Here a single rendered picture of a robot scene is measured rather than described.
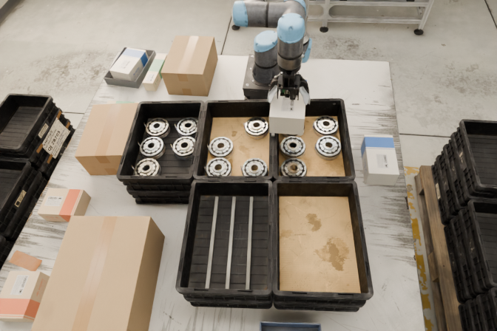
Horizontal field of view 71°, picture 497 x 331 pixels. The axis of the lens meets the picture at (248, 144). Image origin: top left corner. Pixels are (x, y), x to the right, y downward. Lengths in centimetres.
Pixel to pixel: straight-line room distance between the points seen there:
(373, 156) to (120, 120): 113
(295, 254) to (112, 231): 65
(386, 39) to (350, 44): 32
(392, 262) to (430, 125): 155
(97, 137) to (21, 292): 65
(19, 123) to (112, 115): 94
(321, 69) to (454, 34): 190
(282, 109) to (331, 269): 57
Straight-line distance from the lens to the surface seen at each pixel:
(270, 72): 174
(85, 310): 131
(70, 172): 185
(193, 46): 197
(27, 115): 258
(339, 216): 135
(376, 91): 194
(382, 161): 156
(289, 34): 101
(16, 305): 158
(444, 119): 292
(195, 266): 130
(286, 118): 119
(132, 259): 129
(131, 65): 207
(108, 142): 164
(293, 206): 135
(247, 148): 149
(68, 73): 357
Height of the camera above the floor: 205
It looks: 54 degrees down
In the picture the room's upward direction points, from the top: 7 degrees counter-clockwise
